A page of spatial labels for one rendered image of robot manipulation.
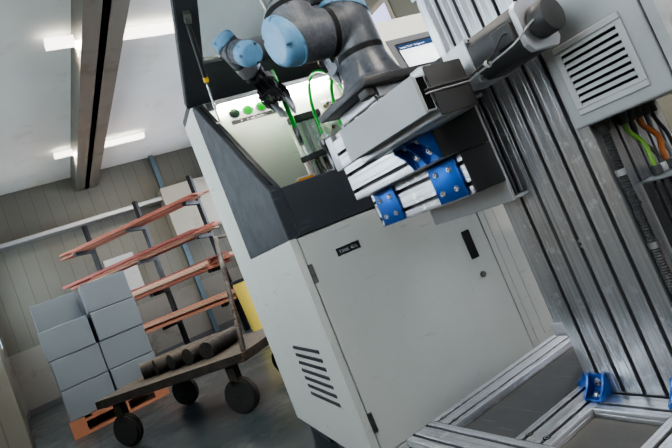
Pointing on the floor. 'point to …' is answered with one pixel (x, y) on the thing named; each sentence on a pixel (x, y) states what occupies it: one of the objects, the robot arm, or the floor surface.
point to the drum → (247, 304)
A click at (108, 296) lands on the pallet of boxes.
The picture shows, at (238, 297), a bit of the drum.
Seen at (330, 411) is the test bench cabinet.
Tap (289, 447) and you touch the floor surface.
